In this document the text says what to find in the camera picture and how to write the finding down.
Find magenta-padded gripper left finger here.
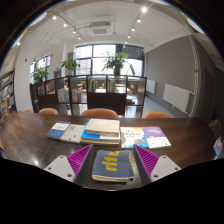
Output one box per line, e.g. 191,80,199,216
43,143,94,186

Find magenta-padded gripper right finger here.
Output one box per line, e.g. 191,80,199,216
133,143,183,187

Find grey towel with yellow letters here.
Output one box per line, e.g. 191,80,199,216
91,149,136,184

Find purple white booklet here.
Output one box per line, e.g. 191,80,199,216
141,125,172,150

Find dark blue book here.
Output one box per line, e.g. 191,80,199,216
46,121,72,141

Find white book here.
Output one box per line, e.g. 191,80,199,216
59,123,86,145

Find blue cover book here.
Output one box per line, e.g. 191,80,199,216
80,121,122,143

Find white teal illustrated booklet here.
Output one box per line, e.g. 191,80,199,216
119,126,150,150

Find tan thick book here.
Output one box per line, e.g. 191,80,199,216
80,134,122,147

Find cream hardcover book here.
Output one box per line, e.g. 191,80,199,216
84,118,121,138

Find orange chairs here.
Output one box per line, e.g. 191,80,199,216
23,107,172,120

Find dark wooden shelf unit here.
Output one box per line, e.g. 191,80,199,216
29,74,148,118

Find small potted plant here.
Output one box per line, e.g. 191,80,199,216
31,66,51,84

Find medium potted plant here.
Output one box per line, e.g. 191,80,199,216
60,57,81,77

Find large potted plant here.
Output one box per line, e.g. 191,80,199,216
101,51,130,77

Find ceiling air conditioner unit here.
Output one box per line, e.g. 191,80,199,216
88,20,113,36

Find ceiling track spotlights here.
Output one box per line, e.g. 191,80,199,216
14,4,149,46

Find large white wall radiator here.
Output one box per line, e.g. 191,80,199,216
162,83,193,114

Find small white wall radiator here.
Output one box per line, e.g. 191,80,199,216
145,78,157,95

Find wall bookshelf with books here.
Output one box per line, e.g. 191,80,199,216
0,69,17,118

